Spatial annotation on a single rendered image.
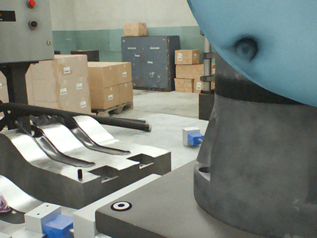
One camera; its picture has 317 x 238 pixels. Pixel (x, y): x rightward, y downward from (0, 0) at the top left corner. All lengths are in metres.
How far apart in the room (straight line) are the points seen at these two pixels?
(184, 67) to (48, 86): 3.59
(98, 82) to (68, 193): 4.65
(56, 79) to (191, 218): 4.40
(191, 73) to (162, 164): 6.67
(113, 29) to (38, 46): 7.53
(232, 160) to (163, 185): 0.09
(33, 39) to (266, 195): 1.48
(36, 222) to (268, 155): 0.49
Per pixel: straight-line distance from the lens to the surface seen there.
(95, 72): 5.43
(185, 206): 0.30
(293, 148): 0.26
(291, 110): 0.26
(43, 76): 4.75
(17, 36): 1.63
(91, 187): 0.78
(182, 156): 1.17
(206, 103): 4.90
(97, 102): 5.49
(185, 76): 7.62
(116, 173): 0.83
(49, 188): 0.89
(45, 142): 1.02
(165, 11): 8.30
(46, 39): 1.69
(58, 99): 4.68
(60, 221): 0.68
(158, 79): 7.84
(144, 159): 0.92
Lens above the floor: 1.17
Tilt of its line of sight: 13 degrees down
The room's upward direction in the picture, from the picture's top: 2 degrees counter-clockwise
